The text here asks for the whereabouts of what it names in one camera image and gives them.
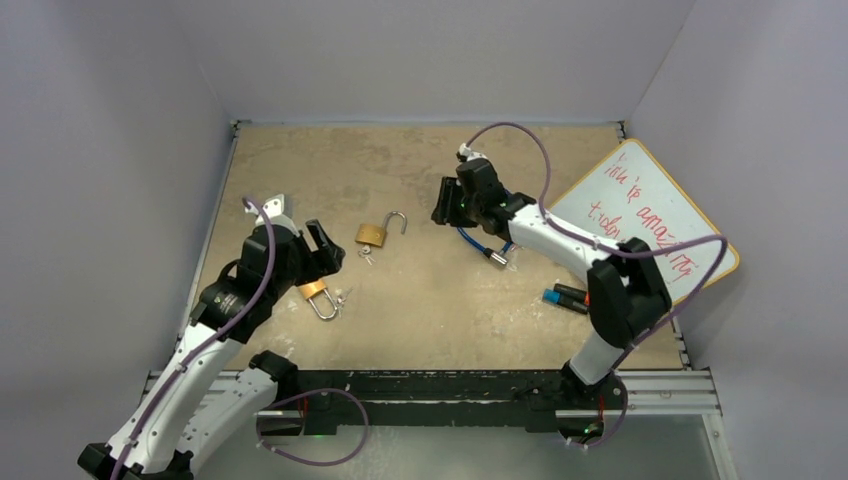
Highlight blue capped marker pen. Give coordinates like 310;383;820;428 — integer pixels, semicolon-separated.
542;289;589;315

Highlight orange long shackle padlock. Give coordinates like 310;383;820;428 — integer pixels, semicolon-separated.
298;279;339;321

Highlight blue cable lock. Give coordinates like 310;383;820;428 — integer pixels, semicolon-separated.
456;227;513;268

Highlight small keys of orange padlock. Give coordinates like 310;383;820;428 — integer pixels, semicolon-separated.
335;288;353;317

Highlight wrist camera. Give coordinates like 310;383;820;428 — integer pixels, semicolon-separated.
456;144;488;163
243;194;298;234

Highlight black marker pen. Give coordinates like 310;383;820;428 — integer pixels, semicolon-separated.
553;283;589;305

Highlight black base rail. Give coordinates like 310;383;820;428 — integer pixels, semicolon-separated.
248;351;627;442

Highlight silver key set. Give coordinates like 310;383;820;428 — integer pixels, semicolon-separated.
358;244;375;265

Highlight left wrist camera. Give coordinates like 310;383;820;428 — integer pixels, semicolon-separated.
243;194;298;234

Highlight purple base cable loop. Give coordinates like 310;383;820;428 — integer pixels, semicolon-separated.
255;386;370;468

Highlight yellow framed whiteboard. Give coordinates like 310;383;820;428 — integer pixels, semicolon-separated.
550;139;740;304

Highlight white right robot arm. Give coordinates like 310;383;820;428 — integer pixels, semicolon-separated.
431;158;672;407

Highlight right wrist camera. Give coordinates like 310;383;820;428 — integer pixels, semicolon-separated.
456;144;488;163

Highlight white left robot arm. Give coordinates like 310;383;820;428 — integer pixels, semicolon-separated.
77;216;346;479

